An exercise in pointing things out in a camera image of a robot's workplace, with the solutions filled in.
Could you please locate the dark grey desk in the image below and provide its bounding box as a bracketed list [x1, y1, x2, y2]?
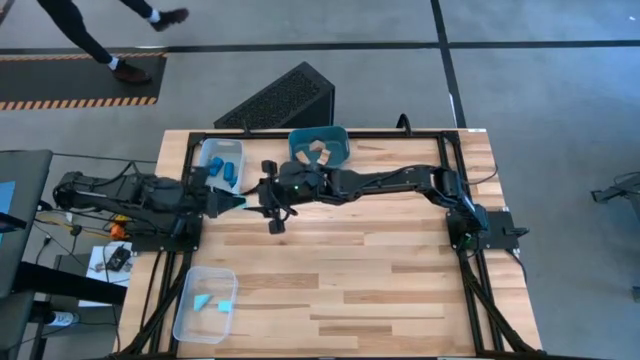
[0, 148, 54, 301]

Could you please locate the thin black floor cable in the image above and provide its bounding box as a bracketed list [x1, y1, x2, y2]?
[49, 151, 157, 165]

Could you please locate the black perforated computer case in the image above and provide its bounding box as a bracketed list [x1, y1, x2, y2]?
[213, 60, 337, 131]

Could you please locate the small black device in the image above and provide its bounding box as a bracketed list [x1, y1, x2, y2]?
[105, 244, 132, 273]

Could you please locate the teal plastic bin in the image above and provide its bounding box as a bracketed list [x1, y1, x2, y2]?
[287, 124, 351, 169]

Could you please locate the white paper sheet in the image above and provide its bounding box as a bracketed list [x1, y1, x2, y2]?
[78, 241, 135, 309]

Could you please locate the grey translucent plastic bin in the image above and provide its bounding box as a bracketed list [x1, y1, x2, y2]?
[197, 137, 247, 196]

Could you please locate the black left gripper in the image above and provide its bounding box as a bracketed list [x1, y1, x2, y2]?
[191, 166, 247, 221]

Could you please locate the grey floor stand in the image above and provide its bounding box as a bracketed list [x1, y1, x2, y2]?
[591, 171, 640, 219]

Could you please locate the black metal table frame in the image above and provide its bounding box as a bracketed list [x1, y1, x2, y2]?
[117, 128, 546, 360]

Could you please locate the black desk leg bar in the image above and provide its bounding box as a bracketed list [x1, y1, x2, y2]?
[13, 260, 129, 307]

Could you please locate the clear plastic bin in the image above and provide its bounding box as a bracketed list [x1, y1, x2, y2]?
[171, 265, 239, 346]

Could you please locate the blue item on desk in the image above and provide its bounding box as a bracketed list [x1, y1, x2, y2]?
[0, 180, 17, 216]

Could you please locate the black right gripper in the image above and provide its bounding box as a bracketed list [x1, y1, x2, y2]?
[243, 159, 326, 236]

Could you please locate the person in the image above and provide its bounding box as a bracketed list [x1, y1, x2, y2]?
[35, 0, 191, 85]

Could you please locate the black hazard-striped floor mat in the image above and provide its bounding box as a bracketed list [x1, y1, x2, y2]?
[0, 51, 168, 112]

